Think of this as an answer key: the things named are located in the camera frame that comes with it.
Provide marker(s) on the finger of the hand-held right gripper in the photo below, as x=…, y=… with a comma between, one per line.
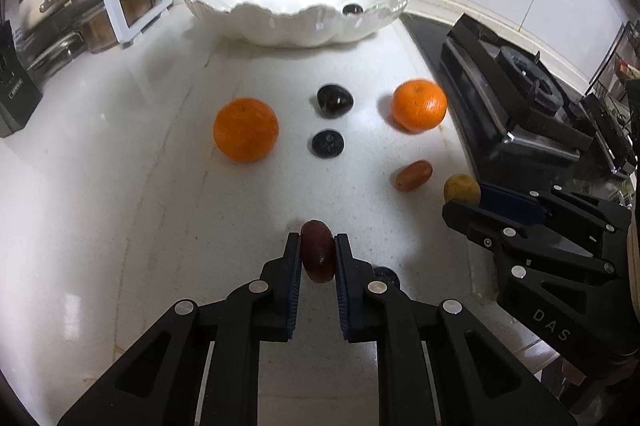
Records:
x=510, y=203
x=475, y=221

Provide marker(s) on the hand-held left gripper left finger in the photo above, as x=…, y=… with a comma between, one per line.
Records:
x=294, y=286

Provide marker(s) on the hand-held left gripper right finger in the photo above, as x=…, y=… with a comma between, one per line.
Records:
x=344, y=291

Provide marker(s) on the dark red grape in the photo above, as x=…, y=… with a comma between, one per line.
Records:
x=317, y=251

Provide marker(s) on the orange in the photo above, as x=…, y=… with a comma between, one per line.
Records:
x=246, y=130
x=419, y=105

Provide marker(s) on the blueberry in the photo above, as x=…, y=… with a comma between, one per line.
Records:
x=327, y=144
x=387, y=275

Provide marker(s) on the dark heart-shaped cherry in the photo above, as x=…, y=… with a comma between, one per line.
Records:
x=334, y=100

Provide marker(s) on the black gas stove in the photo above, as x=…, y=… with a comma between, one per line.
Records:
x=525, y=91

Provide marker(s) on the black knife block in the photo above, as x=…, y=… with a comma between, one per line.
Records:
x=15, y=96

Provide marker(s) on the metal dish rack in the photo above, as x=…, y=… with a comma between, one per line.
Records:
x=55, y=41

